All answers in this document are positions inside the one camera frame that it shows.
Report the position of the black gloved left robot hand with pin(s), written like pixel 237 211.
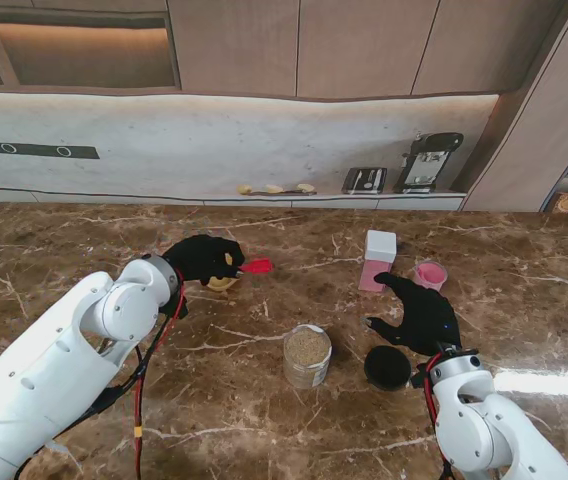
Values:
pixel 199 260

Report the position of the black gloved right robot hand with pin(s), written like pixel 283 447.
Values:
pixel 429 320

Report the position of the pink plastic measuring cup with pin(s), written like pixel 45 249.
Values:
pixel 431 272

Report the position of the red plastic measuring spoon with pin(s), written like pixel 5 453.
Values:
pixel 259 266

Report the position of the black round jar lid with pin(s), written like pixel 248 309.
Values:
pixel 386 369

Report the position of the clear grain jar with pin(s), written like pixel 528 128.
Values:
pixel 307 350

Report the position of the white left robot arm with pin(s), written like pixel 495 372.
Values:
pixel 54 370

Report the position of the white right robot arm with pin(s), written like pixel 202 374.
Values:
pixel 479 425

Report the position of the pink container with white lid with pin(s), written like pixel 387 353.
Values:
pixel 380 247

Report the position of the yellow plastic bowl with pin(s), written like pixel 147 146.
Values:
pixel 221 285

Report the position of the dark wooden serving board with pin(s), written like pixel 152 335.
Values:
pixel 289 192

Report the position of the white back counter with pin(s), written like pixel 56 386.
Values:
pixel 339 202

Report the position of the black toaster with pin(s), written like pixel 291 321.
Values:
pixel 364 181

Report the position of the black espresso machine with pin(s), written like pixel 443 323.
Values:
pixel 424 160

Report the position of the beige patterned box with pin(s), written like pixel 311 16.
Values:
pixel 565 202

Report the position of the tall beige cabinet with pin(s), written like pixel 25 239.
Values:
pixel 529 150

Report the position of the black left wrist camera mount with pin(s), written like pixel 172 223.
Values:
pixel 178 307

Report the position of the black wall control strip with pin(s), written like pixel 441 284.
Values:
pixel 29 150

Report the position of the beige wall cabinet door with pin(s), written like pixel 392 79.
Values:
pixel 489 40
pixel 234 45
pixel 364 45

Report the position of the lit open wall shelf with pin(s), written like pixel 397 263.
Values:
pixel 79 55

